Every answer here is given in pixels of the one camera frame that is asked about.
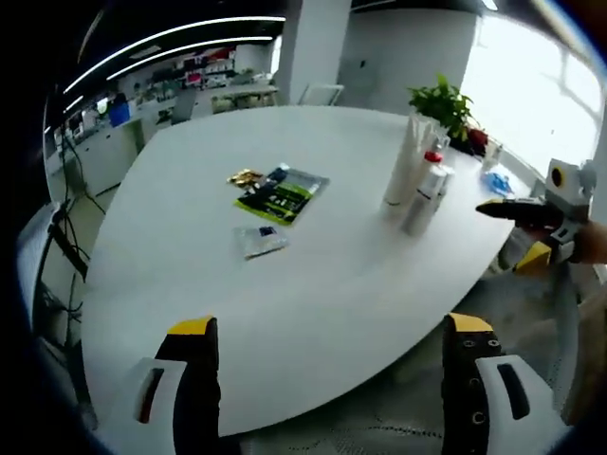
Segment small white cup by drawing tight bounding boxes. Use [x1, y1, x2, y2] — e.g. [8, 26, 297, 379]
[483, 141, 505, 168]

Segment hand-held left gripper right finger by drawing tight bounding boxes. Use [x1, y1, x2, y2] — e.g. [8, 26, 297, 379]
[440, 311, 559, 455]

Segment silver skincare sachet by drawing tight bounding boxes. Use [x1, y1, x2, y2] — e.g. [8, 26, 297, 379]
[231, 224, 291, 260]

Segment person's right hand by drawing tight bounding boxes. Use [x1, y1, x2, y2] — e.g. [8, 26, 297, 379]
[566, 219, 607, 265]

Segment white skincare tube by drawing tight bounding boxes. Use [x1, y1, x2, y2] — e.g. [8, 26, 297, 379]
[383, 113, 440, 210]

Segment green leafy plant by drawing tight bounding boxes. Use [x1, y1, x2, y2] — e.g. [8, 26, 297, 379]
[406, 73, 475, 139]

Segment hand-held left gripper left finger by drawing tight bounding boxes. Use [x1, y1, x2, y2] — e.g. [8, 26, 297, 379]
[120, 315, 223, 455]

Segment green skincare sachet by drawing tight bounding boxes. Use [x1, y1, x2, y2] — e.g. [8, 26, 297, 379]
[232, 167, 331, 227]

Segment small clear-cap skincare bottle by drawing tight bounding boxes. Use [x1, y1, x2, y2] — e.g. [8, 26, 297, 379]
[438, 165, 457, 196]
[401, 187, 437, 237]

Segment blue plastic bag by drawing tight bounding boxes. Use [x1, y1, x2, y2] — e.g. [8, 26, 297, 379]
[479, 169, 516, 196]

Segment white chair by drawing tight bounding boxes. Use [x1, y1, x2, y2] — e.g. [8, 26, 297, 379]
[298, 83, 346, 108]

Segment dark pot with red plant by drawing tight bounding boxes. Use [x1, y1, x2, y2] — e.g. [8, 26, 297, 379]
[448, 125, 490, 158]

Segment dark blue skincare sachet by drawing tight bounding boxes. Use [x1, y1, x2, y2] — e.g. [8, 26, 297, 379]
[258, 163, 291, 191]

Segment long ceiling light strip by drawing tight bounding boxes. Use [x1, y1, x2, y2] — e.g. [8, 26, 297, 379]
[106, 39, 277, 82]
[64, 16, 286, 94]

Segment display shelf with goods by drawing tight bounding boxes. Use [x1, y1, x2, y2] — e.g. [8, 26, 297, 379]
[137, 51, 279, 103]

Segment gold skincare sachet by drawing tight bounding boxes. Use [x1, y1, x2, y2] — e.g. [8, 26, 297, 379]
[226, 168, 265, 189]

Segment white long counter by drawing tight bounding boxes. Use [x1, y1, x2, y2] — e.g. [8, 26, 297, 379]
[60, 117, 144, 196]

